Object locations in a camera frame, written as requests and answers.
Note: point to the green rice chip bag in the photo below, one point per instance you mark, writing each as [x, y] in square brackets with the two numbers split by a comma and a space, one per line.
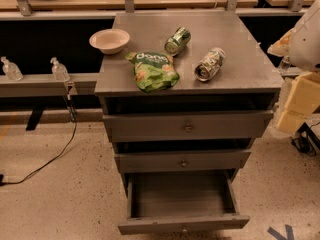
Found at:
[153, 71]

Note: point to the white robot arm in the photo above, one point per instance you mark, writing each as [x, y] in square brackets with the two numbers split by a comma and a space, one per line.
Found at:
[301, 44]

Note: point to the grey drawer cabinet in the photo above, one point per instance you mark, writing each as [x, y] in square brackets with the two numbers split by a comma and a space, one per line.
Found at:
[247, 80]

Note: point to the grey middle drawer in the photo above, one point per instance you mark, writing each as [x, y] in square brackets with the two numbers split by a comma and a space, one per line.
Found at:
[174, 161]

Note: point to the grey bottom drawer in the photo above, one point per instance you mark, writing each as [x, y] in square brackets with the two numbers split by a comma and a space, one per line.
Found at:
[181, 202]

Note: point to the white green soda can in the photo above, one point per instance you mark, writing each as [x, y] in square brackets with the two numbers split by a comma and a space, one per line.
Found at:
[210, 64]

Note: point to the white ceramic bowl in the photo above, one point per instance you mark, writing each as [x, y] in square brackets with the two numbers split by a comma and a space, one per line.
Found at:
[110, 41]

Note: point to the clear pump bottle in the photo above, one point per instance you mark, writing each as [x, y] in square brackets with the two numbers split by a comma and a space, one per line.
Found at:
[59, 70]

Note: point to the clear water bottle right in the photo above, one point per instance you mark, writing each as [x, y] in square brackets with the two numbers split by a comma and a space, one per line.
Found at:
[284, 65]

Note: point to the clear bottle far left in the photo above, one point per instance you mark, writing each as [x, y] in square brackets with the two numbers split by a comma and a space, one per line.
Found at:
[11, 70]

